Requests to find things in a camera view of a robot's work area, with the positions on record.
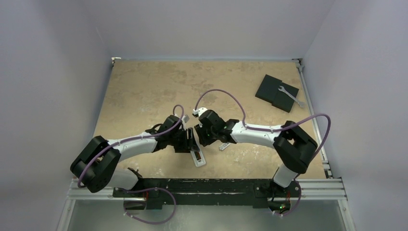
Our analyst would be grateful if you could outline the silver open-end wrench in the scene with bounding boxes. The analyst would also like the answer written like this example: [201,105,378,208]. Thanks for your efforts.
[279,86,305,108]

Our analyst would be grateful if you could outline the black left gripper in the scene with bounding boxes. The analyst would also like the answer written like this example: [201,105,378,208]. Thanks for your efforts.
[168,127,198,152]

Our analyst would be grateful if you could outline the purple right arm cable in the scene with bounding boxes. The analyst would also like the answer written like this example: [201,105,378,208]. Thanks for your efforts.
[193,89,332,160]

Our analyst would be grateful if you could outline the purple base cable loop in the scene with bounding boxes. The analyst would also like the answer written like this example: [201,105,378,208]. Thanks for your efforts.
[123,187,177,225]

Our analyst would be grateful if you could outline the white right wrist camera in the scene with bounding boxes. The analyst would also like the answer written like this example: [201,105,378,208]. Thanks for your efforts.
[192,107,208,118]

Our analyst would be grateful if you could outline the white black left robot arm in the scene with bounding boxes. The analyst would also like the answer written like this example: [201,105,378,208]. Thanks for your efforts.
[70,115,205,197]

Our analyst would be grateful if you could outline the black foam pad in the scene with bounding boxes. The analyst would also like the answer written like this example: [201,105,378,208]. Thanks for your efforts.
[255,75,299,113]

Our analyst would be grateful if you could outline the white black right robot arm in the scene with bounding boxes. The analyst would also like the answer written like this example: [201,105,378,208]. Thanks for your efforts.
[192,107,318,196]

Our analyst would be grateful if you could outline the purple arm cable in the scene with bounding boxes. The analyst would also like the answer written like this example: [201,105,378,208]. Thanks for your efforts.
[193,89,332,160]
[77,104,185,189]

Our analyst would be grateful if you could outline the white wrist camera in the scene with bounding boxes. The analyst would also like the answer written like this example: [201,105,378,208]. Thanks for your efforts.
[181,115,190,125]
[192,107,208,118]

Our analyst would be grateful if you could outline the white battery compartment cover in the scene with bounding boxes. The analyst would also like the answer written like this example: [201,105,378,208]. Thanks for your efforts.
[219,142,230,151]

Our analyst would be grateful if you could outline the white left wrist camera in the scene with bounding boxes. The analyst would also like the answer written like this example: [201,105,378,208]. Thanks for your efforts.
[181,115,190,125]

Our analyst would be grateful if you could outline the white remote control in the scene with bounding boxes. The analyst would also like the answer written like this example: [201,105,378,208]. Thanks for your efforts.
[190,150,206,167]

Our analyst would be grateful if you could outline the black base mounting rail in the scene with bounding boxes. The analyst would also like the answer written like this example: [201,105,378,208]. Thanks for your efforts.
[113,178,301,210]

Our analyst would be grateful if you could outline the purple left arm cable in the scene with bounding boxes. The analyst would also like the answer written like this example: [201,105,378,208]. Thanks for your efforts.
[77,104,185,189]

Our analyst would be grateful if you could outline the aluminium table edge frame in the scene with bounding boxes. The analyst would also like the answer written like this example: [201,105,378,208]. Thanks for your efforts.
[292,59,356,231]

